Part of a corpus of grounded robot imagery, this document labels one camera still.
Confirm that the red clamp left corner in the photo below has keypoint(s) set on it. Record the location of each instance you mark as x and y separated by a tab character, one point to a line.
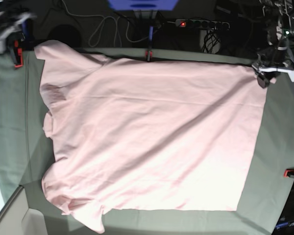
16	53

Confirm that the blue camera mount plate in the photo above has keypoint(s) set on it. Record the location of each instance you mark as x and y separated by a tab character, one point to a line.
124	5

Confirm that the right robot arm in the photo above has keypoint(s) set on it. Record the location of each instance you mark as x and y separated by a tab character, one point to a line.
8	10

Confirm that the white bin bottom left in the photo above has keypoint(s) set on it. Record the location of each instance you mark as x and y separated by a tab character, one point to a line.
17	218

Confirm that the pink printed t-shirt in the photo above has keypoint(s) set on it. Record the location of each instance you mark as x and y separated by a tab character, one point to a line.
127	134

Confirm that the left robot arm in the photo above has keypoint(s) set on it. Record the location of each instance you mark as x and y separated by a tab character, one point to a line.
279	21

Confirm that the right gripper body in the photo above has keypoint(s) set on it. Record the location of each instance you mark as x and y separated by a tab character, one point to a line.
13	27

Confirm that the black power strip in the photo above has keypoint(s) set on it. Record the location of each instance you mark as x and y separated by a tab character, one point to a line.
202	24

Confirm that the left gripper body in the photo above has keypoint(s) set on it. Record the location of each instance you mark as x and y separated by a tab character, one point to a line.
266	71

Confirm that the red clamp top centre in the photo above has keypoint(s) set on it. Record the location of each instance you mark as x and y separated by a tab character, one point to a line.
148	55

